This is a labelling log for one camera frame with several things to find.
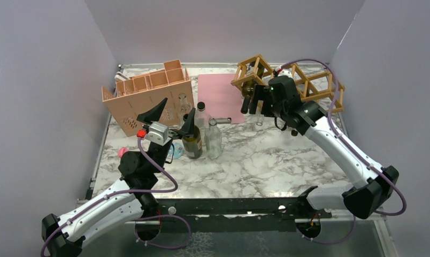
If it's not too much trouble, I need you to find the white item behind basket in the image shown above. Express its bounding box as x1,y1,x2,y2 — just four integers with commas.
114,72,129,83

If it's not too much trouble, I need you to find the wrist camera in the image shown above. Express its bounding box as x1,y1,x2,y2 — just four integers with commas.
136,122,171,146
273,66,294,78

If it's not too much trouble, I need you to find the light blue toy package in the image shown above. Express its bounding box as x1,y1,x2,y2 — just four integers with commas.
167,142,184,161

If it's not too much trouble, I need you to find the dark bottle black cap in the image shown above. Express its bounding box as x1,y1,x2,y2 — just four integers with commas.
241,81,257,114

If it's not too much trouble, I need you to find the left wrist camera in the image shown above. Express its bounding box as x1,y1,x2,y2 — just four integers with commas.
136,122,171,146

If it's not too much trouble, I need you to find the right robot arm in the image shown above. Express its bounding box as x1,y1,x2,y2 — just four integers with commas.
241,75,399,219

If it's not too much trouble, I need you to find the large clear glass jar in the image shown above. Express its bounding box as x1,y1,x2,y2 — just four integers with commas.
195,102,212,138

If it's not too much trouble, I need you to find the pink capped small bottle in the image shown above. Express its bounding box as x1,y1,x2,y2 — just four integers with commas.
118,147,129,158

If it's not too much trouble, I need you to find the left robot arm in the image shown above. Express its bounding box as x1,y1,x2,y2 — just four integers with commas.
40,98,196,256

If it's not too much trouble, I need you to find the peach plastic organizer basket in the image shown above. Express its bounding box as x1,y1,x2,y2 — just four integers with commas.
102,59,194,137

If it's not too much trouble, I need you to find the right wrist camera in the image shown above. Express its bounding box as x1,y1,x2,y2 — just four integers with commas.
273,66,294,78

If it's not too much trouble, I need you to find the dark bottle silver neck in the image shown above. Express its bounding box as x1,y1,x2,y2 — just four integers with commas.
182,122,203,159

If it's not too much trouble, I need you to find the clear glass bottle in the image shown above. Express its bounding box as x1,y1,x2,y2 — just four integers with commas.
178,93,193,115

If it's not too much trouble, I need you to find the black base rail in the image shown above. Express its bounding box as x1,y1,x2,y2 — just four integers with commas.
143,197,332,233

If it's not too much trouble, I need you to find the wooden wine rack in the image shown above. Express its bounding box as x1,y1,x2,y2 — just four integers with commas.
231,54,345,113

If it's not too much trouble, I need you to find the pink clipboard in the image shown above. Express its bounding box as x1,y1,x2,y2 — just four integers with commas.
197,73,245,124

